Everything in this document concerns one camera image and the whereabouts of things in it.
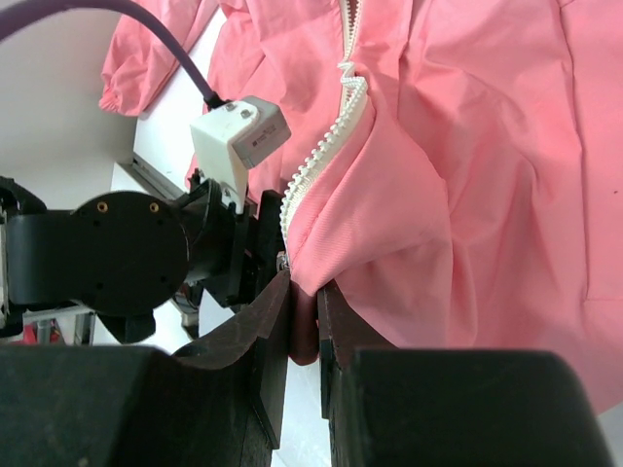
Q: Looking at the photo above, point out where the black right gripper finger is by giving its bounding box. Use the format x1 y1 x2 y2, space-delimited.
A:
317 283 613 466

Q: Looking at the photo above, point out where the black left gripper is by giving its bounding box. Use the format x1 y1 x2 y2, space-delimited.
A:
1 178 290 466

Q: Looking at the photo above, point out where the pink hooded zip jacket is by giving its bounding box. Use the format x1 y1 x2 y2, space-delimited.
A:
98 0 623 414

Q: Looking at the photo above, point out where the aluminium left side rail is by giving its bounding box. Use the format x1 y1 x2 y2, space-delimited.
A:
111 155 187 200

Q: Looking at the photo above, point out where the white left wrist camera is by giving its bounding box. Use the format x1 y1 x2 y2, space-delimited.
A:
190 96 291 214

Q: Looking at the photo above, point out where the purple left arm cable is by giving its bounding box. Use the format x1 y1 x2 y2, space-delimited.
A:
0 0 230 111

